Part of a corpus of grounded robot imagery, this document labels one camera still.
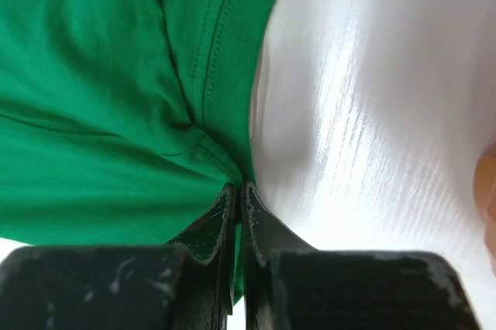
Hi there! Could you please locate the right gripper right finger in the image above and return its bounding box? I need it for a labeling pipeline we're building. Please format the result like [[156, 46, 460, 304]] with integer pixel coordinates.
[[240, 181, 315, 329]]

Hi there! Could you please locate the orange plastic basket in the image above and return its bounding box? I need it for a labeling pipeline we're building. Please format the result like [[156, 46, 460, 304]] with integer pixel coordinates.
[[474, 156, 496, 272]]

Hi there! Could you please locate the green t shirt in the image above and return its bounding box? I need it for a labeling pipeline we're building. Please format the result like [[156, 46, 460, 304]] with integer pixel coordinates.
[[0, 0, 299, 308]]

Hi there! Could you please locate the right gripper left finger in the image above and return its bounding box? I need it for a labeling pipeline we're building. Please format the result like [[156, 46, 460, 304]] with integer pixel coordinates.
[[170, 184, 236, 329]]

